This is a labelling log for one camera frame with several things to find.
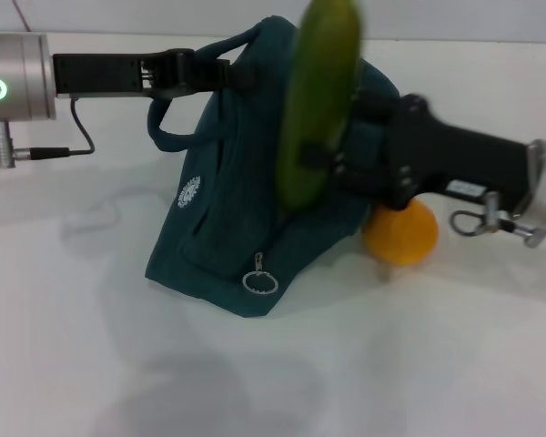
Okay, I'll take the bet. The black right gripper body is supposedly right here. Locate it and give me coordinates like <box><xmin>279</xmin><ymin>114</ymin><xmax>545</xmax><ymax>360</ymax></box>
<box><xmin>336</xmin><ymin>94</ymin><xmax>531</xmax><ymax>211</ymax></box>

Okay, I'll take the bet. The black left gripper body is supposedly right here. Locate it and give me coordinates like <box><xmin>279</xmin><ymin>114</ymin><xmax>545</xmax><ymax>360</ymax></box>
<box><xmin>53</xmin><ymin>48</ymin><xmax>197</xmax><ymax>100</ymax></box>

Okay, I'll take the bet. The green cucumber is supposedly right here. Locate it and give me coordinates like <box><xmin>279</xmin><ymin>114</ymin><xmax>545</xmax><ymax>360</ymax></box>
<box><xmin>275</xmin><ymin>0</ymin><xmax>363</xmax><ymax>210</ymax></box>

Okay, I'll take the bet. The orange yellow pear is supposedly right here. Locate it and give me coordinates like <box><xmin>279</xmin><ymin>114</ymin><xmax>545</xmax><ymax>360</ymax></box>
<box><xmin>361</xmin><ymin>199</ymin><xmax>440</xmax><ymax>283</ymax></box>

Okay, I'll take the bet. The teal fabric lunch bag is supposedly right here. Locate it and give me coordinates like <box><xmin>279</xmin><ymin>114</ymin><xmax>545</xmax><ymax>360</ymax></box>
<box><xmin>144</xmin><ymin>15</ymin><xmax>401</xmax><ymax>320</ymax></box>

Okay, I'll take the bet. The dark left gripper cable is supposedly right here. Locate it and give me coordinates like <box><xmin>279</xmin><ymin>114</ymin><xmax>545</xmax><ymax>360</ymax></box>
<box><xmin>29</xmin><ymin>97</ymin><xmax>96</xmax><ymax>160</ymax></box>

